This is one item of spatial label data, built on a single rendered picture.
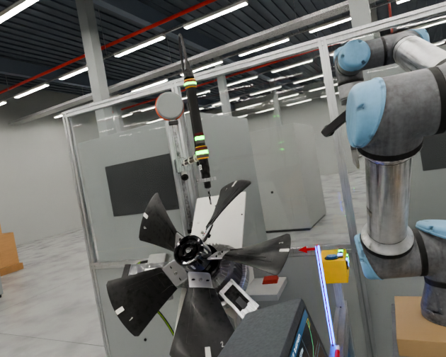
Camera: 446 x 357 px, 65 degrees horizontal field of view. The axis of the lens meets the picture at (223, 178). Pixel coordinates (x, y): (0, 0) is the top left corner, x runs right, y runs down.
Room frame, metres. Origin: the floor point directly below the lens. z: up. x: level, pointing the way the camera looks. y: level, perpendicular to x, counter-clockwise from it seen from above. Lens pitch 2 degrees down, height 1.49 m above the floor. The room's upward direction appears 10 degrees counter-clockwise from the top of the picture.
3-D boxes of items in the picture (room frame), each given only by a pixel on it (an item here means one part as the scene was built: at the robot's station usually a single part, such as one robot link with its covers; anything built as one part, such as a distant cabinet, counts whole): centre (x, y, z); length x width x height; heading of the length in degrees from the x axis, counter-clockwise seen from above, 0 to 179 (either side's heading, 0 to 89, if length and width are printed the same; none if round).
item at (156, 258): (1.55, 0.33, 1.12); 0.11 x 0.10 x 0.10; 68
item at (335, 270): (1.39, -0.38, 1.02); 0.16 x 0.10 x 0.11; 158
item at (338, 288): (1.39, -0.38, 0.92); 0.03 x 0.03 x 0.12; 68
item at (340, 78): (1.05, -0.43, 1.73); 0.09 x 0.08 x 0.11; 166
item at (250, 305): (1.26, 0.00, 0.98); 0.20 x 0.16 x 0.20; 158
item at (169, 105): (1.95, 0.23, 1.88); 0.17 x 0.15 x 0.16; 68
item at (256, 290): (1.80, -0.04, 0.84); 0.36 x 0.24 x 0.03; 68
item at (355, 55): (0.96, -0.42, 1.73); 0.11 x 0.11 x 0.08; 76
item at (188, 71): (1.25, 0.06, 1.66); 0.04 x 0.04 x 0.46
